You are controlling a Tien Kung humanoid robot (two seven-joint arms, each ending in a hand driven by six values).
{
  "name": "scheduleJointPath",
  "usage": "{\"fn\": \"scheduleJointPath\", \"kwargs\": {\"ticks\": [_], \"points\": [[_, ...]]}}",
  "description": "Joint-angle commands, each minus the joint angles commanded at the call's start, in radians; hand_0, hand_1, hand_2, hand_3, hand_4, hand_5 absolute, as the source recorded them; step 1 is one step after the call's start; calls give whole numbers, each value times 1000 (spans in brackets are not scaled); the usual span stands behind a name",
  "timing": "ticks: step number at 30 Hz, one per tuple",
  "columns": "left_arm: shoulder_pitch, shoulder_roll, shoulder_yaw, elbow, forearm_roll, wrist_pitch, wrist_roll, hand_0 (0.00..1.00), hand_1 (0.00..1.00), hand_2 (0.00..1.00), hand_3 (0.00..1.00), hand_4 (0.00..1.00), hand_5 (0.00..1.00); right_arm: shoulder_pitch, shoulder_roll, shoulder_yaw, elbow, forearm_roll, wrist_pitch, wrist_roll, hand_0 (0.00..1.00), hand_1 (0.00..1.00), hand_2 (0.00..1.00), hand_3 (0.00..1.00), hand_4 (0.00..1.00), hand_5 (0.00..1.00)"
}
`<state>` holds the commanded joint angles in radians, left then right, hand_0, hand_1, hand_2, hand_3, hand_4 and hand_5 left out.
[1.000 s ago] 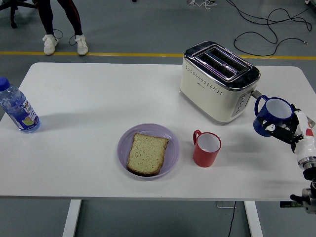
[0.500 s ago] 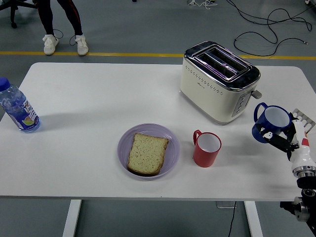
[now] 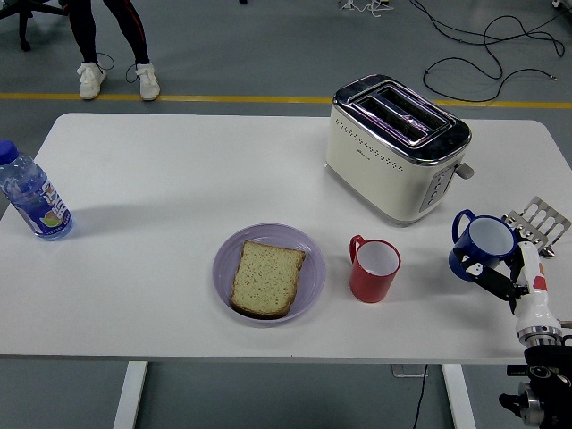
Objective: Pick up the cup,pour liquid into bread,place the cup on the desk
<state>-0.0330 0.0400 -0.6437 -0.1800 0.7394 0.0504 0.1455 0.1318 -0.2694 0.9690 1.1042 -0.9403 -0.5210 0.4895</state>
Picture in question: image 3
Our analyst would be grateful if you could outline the blue enamel cup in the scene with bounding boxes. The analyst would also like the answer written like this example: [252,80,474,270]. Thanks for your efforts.
[448,208,519,282]

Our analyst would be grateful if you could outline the cream and chrome toaster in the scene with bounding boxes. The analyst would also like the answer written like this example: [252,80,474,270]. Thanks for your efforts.
[324,73,475,228]

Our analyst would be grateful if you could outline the thin black hanging cable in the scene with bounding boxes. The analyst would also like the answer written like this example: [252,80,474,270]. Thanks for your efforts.
[409,364,429,429]

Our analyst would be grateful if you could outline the slice of toast bread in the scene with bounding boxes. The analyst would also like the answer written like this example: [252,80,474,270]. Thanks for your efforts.
[229,240,307,321]

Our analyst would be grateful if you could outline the thin black looped cable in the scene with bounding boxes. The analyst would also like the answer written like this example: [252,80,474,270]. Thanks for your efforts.
[94,52,140,84]

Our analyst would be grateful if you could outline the white table leg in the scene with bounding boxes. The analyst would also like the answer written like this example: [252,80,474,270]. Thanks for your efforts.
[441,364,477,429]
[112,360,149,429]

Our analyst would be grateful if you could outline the black floor cable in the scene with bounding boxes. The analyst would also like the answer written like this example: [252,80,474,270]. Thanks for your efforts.
[408,0,572,103]

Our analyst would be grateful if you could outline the silver metal toast rack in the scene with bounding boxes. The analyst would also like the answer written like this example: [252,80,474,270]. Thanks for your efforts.
[502,195,572,259]

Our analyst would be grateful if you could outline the red enamel cup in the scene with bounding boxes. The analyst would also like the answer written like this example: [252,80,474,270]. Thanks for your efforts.
[348,233,402,304]

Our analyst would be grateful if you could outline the white cables on floor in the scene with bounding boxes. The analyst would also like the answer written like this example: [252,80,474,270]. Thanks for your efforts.
[337,0,395,20]

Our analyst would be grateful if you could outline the black office chair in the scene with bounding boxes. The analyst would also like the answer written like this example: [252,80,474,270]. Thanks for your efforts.
[0,0,68,53]

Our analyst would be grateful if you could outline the grey box under table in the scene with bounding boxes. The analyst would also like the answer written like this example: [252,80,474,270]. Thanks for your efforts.
[391,364,428,379]

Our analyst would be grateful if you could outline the purple round plate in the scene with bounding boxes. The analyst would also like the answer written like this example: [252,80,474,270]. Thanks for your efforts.
[212,223,327,328]

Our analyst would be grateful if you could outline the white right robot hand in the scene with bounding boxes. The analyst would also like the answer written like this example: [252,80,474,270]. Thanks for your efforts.
[450,225,560,337]

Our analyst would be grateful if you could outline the person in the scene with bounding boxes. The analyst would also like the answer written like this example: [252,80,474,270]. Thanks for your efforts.
[59,0,161,102]

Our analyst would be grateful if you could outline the clear water bottle blue cap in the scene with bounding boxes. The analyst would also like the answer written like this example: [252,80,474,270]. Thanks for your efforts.
[0,139,75,242]

